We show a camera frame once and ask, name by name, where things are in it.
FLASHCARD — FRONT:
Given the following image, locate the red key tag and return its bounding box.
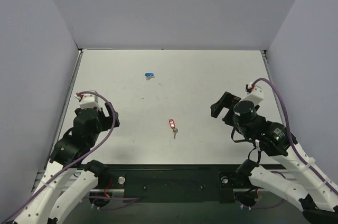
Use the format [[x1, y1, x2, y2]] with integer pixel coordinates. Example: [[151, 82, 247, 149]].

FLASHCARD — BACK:
[[168, 119, 176, 129]]

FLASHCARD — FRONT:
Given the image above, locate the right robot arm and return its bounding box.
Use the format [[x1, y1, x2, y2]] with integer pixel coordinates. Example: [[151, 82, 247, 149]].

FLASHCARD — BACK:
[[211, 87, 337, 223]]

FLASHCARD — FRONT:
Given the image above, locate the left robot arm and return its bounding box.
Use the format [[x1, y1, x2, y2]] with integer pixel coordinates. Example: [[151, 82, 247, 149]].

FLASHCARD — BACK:
[[13, 96, 119, 223]]

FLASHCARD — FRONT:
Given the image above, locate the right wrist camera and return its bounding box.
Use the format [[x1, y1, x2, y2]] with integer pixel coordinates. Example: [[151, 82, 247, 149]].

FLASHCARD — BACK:
[[241, 82, 264, 106]]

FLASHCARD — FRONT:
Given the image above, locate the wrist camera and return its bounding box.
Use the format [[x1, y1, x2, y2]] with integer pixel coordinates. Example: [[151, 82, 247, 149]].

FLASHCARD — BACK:
[[75, 93, 101, 110], [241, 82, 264, 106]]

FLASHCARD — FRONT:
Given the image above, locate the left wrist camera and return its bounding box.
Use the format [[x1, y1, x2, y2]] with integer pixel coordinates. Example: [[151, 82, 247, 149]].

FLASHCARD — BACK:
[[75, 93, 101, 110]]

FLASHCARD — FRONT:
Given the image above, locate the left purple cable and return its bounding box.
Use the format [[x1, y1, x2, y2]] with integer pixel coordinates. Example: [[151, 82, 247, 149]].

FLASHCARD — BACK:
[[0, 90, 117, 224]]

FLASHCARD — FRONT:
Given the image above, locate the purple cable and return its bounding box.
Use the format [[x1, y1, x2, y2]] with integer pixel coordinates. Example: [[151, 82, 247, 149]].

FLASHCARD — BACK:
[[250, 78, 338, 198], [0, 90, 117, 224]]

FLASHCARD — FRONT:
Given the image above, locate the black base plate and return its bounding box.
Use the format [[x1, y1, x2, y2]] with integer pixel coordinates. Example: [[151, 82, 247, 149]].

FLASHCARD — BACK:
[[79, 164, 288, 205]]

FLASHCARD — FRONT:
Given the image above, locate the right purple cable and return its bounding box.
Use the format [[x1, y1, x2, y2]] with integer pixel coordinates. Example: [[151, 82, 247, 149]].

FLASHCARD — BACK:
[[250, 78, 338, 198]]

